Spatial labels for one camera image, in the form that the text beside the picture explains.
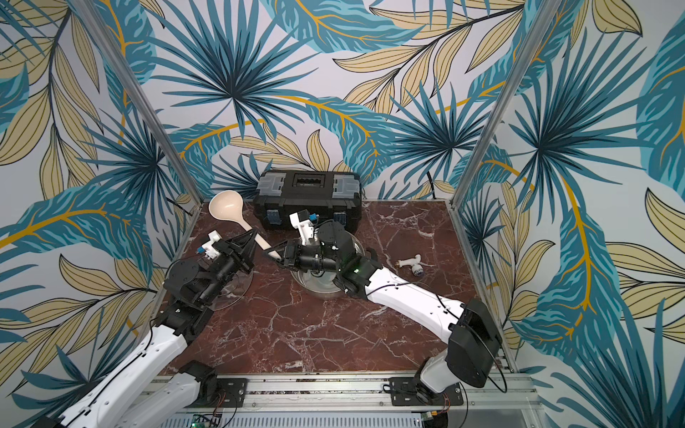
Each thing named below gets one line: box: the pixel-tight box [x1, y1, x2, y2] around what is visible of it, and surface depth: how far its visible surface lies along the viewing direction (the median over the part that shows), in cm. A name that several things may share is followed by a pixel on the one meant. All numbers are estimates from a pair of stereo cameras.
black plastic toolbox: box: [253, 169, 364, 233], surface depth 102 cm
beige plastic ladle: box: [208, 189, 282, 260], surface depth 74 cm
